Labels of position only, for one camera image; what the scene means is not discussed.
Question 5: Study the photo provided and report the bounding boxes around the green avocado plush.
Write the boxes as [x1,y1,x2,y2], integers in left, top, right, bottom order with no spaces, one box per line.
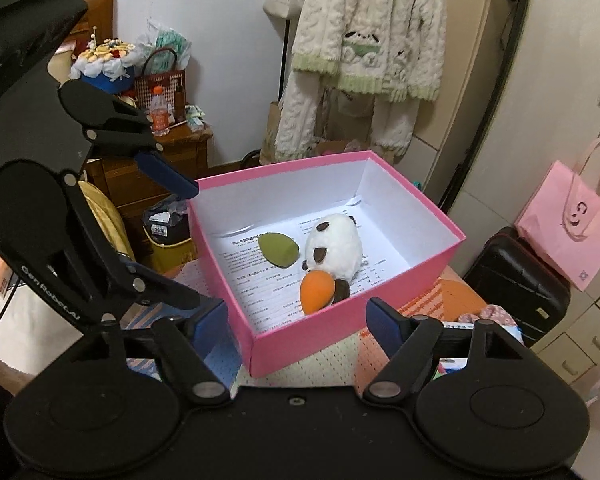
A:
[258,232,300,269]

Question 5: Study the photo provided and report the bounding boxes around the orange carrot plush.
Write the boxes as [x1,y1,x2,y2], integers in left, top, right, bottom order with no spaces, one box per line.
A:
[300,270,336,315]

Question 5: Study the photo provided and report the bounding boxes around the white panda plush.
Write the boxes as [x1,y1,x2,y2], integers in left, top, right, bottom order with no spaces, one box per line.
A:
[301,214,363,302]

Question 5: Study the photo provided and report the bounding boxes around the yellow bin with bag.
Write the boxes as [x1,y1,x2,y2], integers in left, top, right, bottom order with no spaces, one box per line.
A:
[142,195,197,274]

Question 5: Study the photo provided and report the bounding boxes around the orange drink bottle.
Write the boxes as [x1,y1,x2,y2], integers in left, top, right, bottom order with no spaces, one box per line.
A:
[149,86,170,136]

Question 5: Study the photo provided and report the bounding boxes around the brown paper bag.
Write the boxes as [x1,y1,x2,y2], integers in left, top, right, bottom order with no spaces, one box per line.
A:
[259,101,282,165]

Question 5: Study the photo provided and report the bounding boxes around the woven brown basket bag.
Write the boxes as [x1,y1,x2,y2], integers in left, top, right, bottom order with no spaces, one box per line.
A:
[133,47,186,118]

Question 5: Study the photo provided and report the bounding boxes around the pink storage box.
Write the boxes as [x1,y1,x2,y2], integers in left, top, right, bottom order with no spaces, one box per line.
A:
[188,151,465,377]

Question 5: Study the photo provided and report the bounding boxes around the black suitcase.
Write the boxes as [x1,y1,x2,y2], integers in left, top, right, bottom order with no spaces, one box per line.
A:
[464,226,571,347]

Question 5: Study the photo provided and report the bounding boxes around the pink tote bag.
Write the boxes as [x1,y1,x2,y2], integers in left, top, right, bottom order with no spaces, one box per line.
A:
[515,139,600,292]

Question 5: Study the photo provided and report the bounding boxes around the cream knit cardigan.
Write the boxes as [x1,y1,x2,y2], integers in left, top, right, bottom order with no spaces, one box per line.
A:
[273,0,446,164]

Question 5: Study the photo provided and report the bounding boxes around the beige wardrobe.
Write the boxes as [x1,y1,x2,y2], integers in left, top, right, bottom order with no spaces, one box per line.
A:
[394,0,600,401]

